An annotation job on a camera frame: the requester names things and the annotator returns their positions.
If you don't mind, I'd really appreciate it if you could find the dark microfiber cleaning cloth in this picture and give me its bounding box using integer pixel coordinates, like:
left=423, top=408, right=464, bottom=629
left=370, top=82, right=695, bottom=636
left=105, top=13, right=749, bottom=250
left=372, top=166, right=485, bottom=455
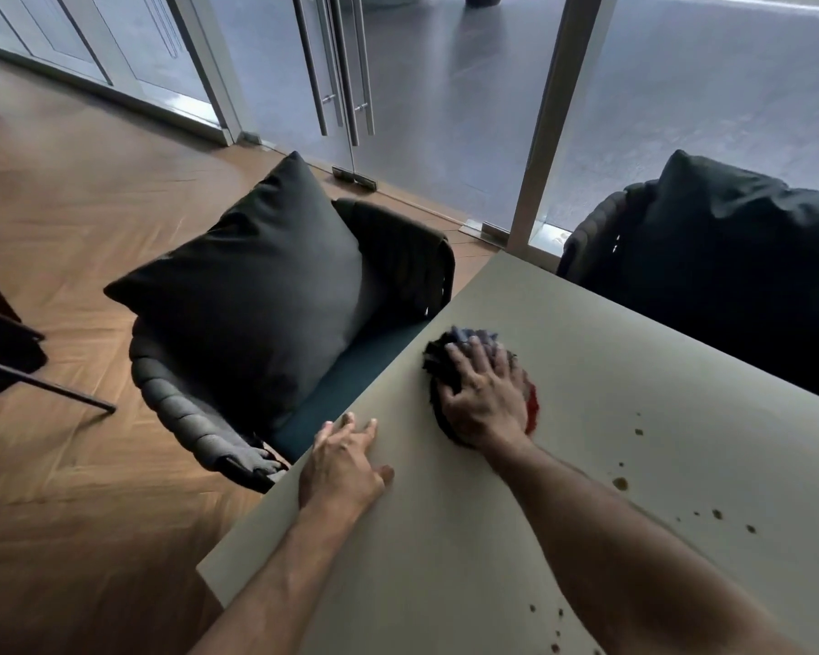
left=421, top=326, right=541, bottom=449

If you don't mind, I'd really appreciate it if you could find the person's left hand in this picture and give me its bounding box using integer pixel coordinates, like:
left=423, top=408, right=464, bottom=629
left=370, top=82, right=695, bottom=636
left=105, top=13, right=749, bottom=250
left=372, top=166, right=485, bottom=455
left=298, top=412, right=395, bottom=514

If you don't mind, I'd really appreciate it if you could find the dark grey square pillow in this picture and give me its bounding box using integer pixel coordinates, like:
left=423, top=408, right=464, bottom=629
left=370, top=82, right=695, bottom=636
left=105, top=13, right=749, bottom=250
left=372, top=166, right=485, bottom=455
left=104, top=151, right=384, bottom=432
left=613, top=150, right=819, bottom=407

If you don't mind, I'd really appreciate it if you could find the teal seat cushion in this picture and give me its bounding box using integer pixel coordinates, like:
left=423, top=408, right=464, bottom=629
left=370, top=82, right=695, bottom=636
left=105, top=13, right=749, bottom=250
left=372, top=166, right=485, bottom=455
left=269, top=319, right=432, bottom=464

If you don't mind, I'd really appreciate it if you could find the steel door handle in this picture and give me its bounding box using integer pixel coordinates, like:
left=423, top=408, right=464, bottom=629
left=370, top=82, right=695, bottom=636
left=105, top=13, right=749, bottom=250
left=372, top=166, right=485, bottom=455
left=328, top=0, right=377, bottom=148
left=291, top=0, right=346, bottom=137

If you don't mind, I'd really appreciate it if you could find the black metal-leg chair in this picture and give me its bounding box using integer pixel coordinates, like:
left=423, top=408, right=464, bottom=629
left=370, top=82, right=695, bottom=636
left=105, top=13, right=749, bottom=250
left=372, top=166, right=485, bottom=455
left=0, top=271, right=117, bottom=414

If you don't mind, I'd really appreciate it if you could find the grey woven armchair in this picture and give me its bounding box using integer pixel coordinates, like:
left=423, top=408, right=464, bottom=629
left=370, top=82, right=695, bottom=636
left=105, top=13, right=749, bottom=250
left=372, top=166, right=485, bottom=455
left=557, top=180, right=660, bottom=288
left=128, top=197, right=456, bottom=496

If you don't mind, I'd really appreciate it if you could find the person's right hand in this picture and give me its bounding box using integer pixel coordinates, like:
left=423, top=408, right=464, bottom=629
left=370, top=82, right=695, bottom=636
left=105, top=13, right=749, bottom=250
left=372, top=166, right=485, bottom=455
left=437, top=337, right=534, bottom=452

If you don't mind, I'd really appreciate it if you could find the person's right forearm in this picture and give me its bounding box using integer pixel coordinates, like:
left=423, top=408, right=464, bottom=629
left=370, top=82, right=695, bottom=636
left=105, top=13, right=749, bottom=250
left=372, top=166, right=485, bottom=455
left=482, top=433, right=812, bottom=655

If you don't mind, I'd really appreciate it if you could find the person's left forearm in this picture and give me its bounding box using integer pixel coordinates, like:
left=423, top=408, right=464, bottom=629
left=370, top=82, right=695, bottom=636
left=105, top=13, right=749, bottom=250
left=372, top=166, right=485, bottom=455
left=190, top=491, right=384, bottom=655

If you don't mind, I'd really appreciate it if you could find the white door frame post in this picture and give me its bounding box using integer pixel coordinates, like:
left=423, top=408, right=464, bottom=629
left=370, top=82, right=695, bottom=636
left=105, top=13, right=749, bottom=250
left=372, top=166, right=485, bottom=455
left=506, top=0, right=619, bottom=257
left=163, top=0, right=244, bottom=146

